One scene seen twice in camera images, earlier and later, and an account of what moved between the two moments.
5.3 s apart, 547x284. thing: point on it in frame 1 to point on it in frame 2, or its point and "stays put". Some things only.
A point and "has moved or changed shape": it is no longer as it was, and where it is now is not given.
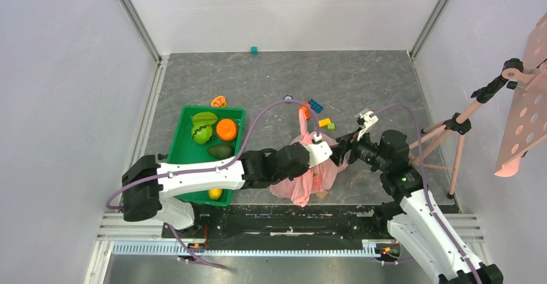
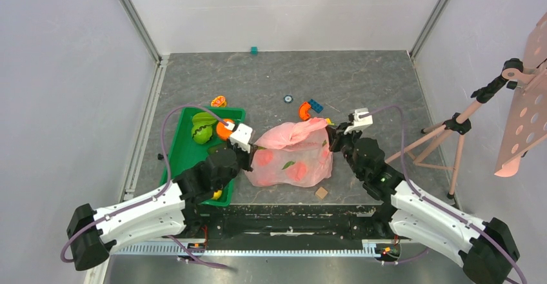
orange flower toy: [219, 101] stays put
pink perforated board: [529, 128] stays put
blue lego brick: [315, 106] stays put
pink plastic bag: [313, 180] has moved or changed shape
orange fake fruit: [226, 130] stays put
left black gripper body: [311, 162] to [244, 157]
